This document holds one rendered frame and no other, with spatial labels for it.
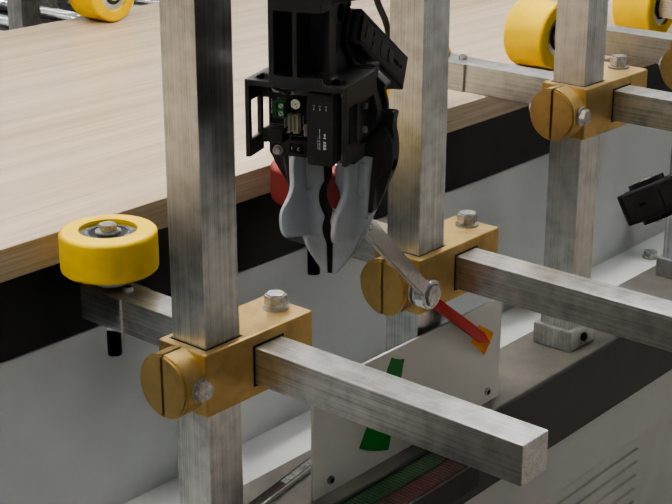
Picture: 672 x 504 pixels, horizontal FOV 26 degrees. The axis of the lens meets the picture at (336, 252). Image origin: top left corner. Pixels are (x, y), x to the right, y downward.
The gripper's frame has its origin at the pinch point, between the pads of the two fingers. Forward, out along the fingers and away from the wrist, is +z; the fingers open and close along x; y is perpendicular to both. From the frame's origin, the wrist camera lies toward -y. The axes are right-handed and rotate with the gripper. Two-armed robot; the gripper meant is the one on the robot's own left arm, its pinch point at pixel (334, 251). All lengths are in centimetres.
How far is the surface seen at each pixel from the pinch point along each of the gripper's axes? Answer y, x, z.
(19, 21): -97, -88, 7
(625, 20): -100, 3, 2
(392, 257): -7.8, 1.7, 2.9
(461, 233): -26.0, 2.0, 6.9
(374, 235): -3.8, 1.6, -0.2
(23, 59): -61, -64, 4
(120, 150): -29.5, -33.5, 3.9
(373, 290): -17.4, -3.1, 9.8
